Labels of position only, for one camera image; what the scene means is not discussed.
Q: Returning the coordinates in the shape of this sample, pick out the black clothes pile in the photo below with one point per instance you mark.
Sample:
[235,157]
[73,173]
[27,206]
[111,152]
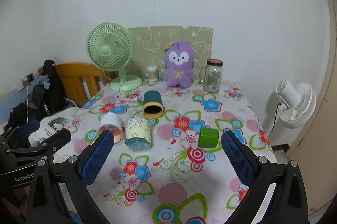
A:
[51,92]

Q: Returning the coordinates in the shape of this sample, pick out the green patterned wall board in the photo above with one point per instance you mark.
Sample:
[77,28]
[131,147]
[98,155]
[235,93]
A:
[152,42]

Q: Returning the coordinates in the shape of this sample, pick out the small green cup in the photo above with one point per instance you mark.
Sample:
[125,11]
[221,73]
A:
[209,137]

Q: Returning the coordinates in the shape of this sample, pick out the wall socket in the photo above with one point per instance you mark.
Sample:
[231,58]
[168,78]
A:
[30,77]

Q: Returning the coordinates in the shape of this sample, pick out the green desk fan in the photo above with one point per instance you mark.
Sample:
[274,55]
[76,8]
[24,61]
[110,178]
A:
[105,50]

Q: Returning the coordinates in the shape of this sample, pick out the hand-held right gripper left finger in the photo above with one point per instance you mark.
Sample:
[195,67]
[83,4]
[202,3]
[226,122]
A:
[98,158]

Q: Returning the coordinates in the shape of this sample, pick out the white cup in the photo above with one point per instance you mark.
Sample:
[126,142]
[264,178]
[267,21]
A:
[112,121]

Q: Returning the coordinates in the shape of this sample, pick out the dark teal cup yellow rim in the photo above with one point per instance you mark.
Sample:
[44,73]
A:
[153,101]

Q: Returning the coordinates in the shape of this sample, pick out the white printed shirt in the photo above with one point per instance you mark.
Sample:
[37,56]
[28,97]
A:
[58,121]

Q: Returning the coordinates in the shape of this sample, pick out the cotton swab container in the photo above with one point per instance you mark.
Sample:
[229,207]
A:
[152,74]

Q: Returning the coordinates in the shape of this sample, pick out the purple plush toy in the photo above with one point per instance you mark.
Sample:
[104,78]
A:
[179,74]

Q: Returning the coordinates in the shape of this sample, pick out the glass jar with orange lid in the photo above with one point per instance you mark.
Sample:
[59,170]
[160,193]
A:
[212,79]

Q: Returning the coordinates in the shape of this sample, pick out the wooden chair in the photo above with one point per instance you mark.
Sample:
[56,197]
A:
[71,76]

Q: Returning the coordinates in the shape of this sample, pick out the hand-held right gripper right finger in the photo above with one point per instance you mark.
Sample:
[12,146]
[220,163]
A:
[238,160]

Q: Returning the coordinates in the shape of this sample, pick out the white floor fan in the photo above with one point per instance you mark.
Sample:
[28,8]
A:
[297,105]

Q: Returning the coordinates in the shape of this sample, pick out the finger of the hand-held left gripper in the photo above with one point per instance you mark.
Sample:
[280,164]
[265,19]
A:
[56,138]
[6,135]

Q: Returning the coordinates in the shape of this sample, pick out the glass cup with cream label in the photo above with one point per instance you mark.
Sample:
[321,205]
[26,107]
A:
[138,132]

